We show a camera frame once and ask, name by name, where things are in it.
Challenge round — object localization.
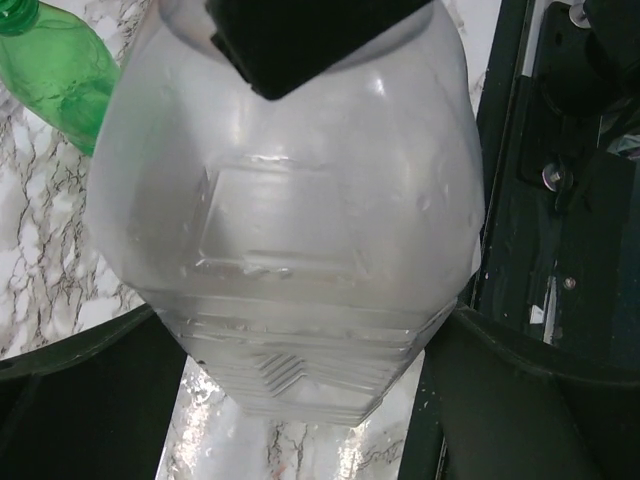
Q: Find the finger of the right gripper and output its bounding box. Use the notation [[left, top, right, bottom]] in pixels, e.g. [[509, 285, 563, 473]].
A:
[[205, 0, 428, 101]]

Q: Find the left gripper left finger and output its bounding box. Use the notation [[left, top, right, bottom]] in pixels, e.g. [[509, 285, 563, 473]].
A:
[[1, 305, 186, 479]]

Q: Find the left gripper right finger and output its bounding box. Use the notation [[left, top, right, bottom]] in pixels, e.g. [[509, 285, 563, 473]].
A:
[[399, 306, 639, 479]]

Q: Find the large clear bottle white cap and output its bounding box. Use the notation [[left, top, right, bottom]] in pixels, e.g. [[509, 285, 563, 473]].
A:
[[84, 1, 484, 427]]

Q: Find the small green bottle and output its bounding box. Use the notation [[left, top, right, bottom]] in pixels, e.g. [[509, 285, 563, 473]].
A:
[[1, 0, 120, 156]]

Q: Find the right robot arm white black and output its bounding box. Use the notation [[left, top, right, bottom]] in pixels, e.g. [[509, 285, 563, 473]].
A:
[[205, 1, 639, 116]]

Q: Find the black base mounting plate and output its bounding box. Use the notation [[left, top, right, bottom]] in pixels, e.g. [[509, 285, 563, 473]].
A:
[[468, 1, 639, 355]]

